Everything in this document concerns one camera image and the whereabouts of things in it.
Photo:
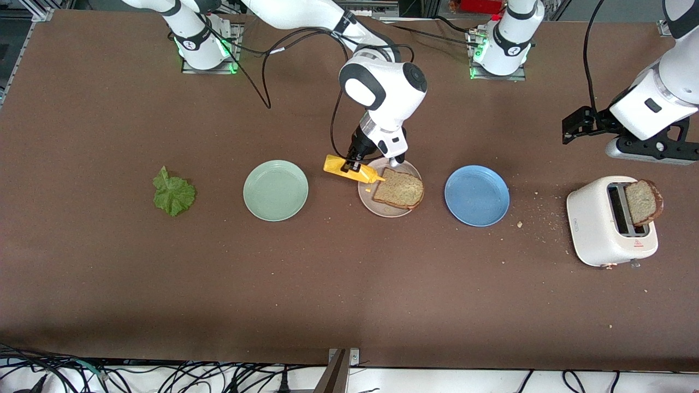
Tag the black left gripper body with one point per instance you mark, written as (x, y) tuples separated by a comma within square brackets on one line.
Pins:
[(599, 121)]

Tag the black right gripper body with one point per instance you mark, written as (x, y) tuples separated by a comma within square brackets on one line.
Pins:
[(361, 143)]

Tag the yellow squeeze bottle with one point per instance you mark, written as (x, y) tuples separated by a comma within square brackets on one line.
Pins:
[(332, 164)]

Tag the brown bread slice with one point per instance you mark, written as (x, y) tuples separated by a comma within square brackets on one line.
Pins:
[(398, 189), (643, 203)]

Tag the green lettuce leaf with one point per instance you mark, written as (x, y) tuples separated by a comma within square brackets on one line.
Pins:
[(173, 194)]

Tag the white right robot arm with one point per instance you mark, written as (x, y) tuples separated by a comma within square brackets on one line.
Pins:
[(387, 93)]

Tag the beige plate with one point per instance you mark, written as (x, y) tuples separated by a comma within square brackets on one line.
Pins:
[(377, 210)]

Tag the mint green plate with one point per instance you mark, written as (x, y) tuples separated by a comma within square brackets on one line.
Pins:
[(276, 191)]

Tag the blue plate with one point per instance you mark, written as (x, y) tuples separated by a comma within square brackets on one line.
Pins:
[(477, 195)]

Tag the white toaster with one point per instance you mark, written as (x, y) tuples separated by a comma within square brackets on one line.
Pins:
[(592, 224)]

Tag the aluminium corner profile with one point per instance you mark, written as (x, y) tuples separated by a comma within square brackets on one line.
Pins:
[(663, 27)]

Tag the grey metal background device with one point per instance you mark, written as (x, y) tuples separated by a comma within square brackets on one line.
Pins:
[(382, 6)]

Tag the red background object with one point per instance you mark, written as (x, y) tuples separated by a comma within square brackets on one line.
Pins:
[(480, 5)]

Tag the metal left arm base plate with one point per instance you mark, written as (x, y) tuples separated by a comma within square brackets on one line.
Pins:
[(519, 75)]

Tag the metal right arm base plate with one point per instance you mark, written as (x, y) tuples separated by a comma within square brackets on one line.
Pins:
[(188, 66)]

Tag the metal table edge bracket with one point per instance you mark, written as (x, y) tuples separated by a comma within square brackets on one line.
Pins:
[(343, 363)]

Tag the aluminium table side rail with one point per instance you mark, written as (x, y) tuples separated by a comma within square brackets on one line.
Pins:
[(41, 15)]

